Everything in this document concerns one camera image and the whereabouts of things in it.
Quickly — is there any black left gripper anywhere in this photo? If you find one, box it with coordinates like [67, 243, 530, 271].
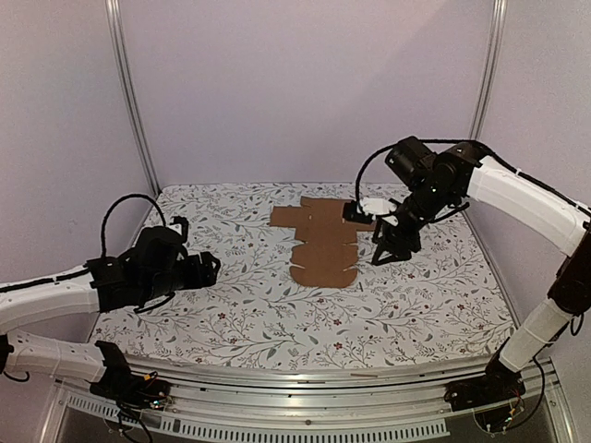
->
[141, 251, 221, 302]

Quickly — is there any brown cardboard box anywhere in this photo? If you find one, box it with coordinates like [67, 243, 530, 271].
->
[269, 196, 375, 289]

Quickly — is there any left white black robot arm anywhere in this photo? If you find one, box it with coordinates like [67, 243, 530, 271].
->
[1, 226, 221, 401]

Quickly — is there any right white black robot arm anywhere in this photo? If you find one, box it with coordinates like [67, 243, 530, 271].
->
[357, 136, 590, 402]

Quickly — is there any floral patterned table mat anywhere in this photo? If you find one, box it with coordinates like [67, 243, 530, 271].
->
[92, 183, 514, 371]

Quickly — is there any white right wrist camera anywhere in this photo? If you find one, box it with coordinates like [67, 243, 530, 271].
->
[343, 198, 399, 226]

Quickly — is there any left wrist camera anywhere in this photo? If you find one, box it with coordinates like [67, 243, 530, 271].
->
[167, 215, 189, 237]

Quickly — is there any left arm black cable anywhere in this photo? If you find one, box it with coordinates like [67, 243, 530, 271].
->
[100, 194, 167, 259]

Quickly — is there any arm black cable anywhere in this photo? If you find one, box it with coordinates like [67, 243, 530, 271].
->
[100, 194, 167, 259]
[353, 139, 481, 213]

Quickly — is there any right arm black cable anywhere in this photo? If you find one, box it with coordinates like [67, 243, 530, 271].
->
[353, 139, 481, 213]

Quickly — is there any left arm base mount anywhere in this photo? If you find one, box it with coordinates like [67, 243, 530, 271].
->
[90, 341, 172, 410]

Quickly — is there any aluminium front rail frame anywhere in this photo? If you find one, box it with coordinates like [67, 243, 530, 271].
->
[38, 357, 583, 442]

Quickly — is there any right aluminium corner post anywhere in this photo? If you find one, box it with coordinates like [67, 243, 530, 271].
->
[469, 0, 508, 139]

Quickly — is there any aluminium corner post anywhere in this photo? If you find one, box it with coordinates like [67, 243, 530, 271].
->
[469, 0, 508, 139]
[104, 0, 162, 196]

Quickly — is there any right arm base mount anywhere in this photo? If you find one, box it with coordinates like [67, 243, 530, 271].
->
[443, 360, 525, 412]

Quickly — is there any left aluminium corner post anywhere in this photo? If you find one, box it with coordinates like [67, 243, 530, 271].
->
[104, 0, 162, 196]

